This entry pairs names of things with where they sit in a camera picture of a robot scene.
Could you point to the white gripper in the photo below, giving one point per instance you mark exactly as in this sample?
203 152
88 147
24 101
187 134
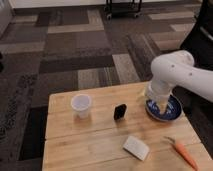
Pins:
159 92

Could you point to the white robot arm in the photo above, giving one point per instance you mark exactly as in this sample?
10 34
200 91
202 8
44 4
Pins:
177 69

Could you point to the blue patterned plate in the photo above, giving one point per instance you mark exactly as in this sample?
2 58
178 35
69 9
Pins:
164 111

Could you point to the small black block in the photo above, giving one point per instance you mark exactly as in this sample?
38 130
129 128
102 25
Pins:
120 111

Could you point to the orange carrot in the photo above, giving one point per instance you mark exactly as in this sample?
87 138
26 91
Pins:
182 151

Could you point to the black office chair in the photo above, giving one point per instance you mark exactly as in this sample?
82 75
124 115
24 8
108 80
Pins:
199 42

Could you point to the white plastic cup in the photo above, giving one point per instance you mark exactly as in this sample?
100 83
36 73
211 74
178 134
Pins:
81 105

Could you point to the black rolling cart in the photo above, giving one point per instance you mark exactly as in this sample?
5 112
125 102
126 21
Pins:
119 9

